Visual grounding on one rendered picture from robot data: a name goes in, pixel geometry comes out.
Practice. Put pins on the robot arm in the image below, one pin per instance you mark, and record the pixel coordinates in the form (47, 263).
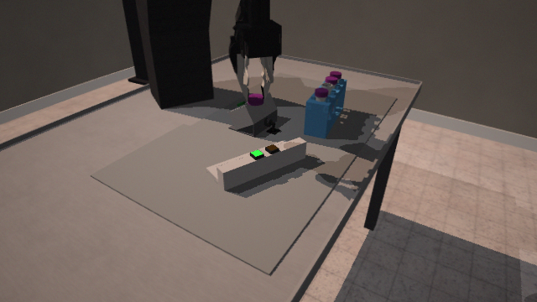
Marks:
(240, 10)

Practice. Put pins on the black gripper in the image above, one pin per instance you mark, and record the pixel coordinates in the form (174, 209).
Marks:
(263, 40)

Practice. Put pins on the grey flat mat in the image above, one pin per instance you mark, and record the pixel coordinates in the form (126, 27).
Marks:
(257, 221)

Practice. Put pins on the magenta round cap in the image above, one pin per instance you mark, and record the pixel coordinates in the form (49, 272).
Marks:
(337, 74)
(331, 79)
(255, 100)

